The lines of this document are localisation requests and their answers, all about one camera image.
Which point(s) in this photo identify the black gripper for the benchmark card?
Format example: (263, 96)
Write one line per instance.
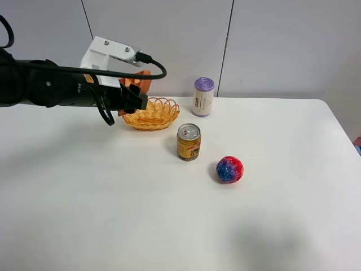
(88, 90)

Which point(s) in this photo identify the orange waffle bread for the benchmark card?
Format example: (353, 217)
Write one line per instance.
(142, 83)

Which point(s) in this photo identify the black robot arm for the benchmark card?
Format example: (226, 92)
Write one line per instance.
(40, 83)

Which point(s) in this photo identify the yellow orange woven basket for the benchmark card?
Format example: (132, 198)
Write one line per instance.
(159, 114)

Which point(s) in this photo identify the gold drink can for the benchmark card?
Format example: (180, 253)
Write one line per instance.
(188, 142)

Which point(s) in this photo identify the purple white roll bottle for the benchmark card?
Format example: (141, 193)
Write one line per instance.
(203, 97)

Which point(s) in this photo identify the red blue bumpy ball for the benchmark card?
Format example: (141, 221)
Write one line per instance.
(229, 169)

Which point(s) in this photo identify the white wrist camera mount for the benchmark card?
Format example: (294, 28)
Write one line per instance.
(108, 55)

